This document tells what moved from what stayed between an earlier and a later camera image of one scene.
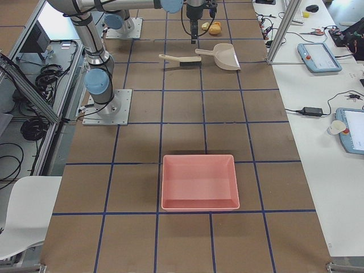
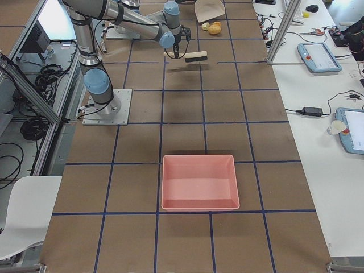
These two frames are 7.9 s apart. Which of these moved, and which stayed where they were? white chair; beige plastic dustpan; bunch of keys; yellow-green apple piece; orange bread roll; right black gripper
Moved: beige plastic dustpan; right black gripper
Stayed: white chair; bunch of keys; yellow-green apple piece; orange bread roll
